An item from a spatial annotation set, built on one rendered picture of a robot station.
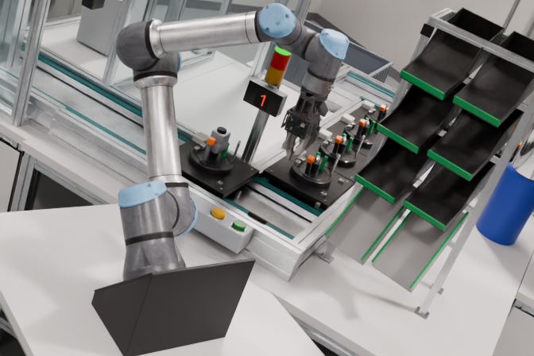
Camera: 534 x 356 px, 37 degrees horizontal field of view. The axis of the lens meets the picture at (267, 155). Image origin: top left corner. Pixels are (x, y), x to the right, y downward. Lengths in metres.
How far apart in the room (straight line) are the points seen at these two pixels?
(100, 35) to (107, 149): 0.90
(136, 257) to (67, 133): 0.76
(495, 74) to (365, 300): 0.74
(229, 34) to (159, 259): 0.55
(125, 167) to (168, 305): 0.72
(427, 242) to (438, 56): 0.52
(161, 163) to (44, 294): 0.43
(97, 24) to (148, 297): 1.72
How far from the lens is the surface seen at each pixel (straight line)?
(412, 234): 2.30
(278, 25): 1.84
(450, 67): 2.16
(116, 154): 2.45
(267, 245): 2.26
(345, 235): 2.28
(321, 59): 1.96
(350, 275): 2.43
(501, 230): 3.01
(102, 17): 3.25
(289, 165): 2.65
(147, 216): 1.89
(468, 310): 2.56
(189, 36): 1.94
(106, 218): 2.29
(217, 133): 2.42
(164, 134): 2.06
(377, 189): 2.17
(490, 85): 2.16
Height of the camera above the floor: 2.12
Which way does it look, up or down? 26 degrees down
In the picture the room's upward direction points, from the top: 21 degrees clockwise
